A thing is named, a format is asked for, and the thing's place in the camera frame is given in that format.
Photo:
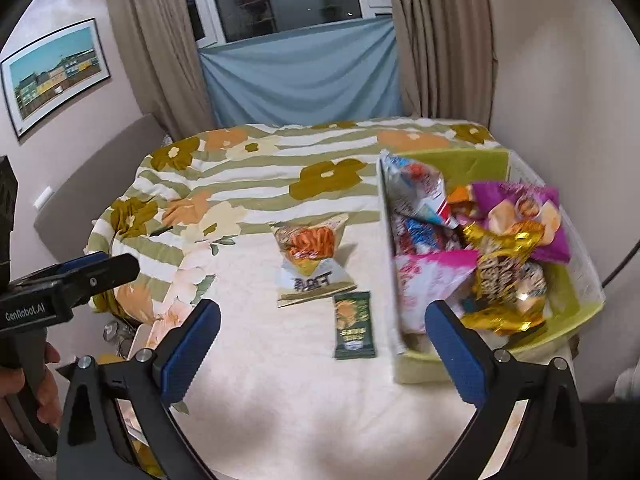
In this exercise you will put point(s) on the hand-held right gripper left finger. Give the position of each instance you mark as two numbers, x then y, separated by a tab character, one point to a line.
190	355

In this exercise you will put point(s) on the orange noodle snack packet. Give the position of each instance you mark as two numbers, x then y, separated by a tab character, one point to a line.
310	250

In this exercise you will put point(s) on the framed wall poster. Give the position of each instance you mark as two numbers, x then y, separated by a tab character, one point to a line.
55	75

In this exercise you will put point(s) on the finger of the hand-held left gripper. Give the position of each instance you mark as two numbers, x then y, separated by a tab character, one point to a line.
105	277
75	264

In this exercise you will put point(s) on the red white blue snack packet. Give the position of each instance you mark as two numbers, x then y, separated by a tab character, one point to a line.
415	185

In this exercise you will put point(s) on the green storage box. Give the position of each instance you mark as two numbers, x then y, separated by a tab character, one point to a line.
560	305

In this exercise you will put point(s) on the person's left hand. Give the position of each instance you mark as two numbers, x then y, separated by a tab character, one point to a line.
51	390

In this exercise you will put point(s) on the dark green snack packet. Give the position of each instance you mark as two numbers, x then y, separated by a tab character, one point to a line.
355	325

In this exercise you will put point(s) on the cream orange snack packet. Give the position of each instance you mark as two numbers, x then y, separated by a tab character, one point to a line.
457	196

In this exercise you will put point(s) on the blue cloth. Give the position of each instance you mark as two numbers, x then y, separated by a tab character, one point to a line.
300	75

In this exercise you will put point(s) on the floral blanket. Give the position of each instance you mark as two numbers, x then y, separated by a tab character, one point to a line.
280	410

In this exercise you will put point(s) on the pink white snack packet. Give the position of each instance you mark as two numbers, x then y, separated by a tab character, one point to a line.
430	285

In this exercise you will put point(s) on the clear glass jar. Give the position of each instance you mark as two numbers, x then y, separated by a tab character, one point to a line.
117	337

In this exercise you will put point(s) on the gold foil snack packet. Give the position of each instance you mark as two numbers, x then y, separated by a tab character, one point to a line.
500	270

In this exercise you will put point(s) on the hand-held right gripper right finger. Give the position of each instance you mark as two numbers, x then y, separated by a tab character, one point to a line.
460	355

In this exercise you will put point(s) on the purple chip bag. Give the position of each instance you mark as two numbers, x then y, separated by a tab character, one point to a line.
525	205

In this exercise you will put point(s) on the beige curtain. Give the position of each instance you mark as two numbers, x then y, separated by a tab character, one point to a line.
150	50
440	35

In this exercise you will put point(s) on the white wall switch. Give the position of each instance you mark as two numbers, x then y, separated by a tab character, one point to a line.
42	198

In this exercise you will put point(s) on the padded grey headboard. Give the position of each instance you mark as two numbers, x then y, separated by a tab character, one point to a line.
100	180

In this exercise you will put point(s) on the thin black rod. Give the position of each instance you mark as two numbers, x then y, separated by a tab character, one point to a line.
622	260

